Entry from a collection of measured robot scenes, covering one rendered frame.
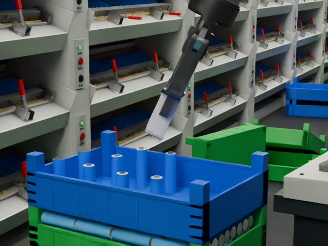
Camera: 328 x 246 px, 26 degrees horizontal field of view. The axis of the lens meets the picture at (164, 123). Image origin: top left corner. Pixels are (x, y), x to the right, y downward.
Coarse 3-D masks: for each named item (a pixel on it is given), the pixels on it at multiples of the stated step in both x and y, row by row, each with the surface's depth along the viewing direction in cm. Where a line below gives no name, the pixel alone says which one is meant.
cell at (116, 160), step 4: (112, 156) 108; (116, 156) 109; (120, 156) 109; (112, 160) 108; (116, 160) 108; (120, 160) 108; (112, 164) 109; (116, 164) 108; (120, 164) 108; (112, 168) 109; (116, 168) 108; (120, 168) 109; (112, 172) 109; (116, 172) 109; (112, 176) 109; (112, 180) 109; (112, 184) 109
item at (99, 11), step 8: (88, 8) 189; (96, 8) 192; (104, 8) 195; (112, 8) 199; (120, 8) 202; (128, 8) 207; (136, 8) 211; (144, 8) 216; (96, 16) 189; (104, 16) 193
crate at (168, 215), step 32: (32, 160) 104; (96, 160) 119; (128, 160) 119; (160, 160) 116; (192, 160) 112; (256, 160) 105; (32, 192) 105; (64, 192) 102; (96, 192) 99; (128, 192) 95; (192, 192) 90; (224, 192) 94; (256, 192) 103; (128, 224) 96; (160, 224) 94; (192, 224) 91; (224, 224) 95
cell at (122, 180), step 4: (120, 172) 99; (124, 172) 99; (116, 176) 99; (120, 176) 98; (124, 176) 98; (128, 176) 99; (116, 180) 99; (120, 180) 99; (124, 180) 99; (128, 180) 99; (116, 184) 99; (120, 184) 99; (124, 184) 99; (128, 184) 99; (128, 188) 99
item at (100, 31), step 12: (156, 0) 235; (168, 0) 234; (180, 0) 232; (180, 12) 233; (96, 24) 187; (108, 24) 191; (132, 24) 201; (144, 24) 208; (156, 24) 215; (168, 24) 224; (180, 24) 233; (96, 36) 184; (108, 36) 190; (120, 36) 197; (132, 36) 204; (144, 36) 212
